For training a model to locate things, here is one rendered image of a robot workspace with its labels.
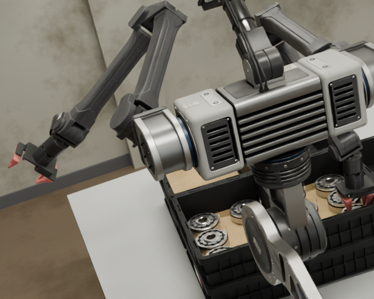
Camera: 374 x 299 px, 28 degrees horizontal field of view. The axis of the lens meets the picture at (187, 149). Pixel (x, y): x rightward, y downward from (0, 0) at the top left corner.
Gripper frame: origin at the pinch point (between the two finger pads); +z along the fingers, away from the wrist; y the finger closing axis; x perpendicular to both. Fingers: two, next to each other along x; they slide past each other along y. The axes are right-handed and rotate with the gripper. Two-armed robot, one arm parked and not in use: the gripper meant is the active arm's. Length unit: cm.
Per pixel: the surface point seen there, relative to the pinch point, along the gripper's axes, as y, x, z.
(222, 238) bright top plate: 41.3, -8.3, 2.2
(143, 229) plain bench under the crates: 63, -53, 21
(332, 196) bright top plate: 2.9, -13.0, 2.0
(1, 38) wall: 108, -250, -3
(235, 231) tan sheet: 35.8, -14.2, 5.2
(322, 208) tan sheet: 6.8, -12.2, 4.8
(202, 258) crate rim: 50, 9, -6
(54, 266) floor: 111, -156, 96
